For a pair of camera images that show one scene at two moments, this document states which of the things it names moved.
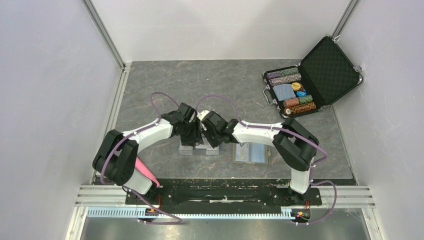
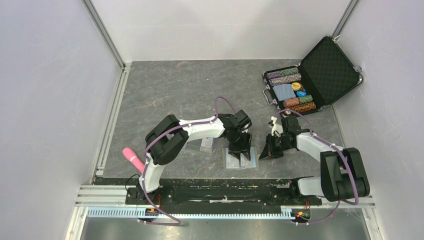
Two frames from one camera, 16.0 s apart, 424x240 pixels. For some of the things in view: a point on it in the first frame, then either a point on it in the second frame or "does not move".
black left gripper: (196, 135) -> (244, 147)
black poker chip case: (327, 74) does not move
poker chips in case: (294, 94) does not move
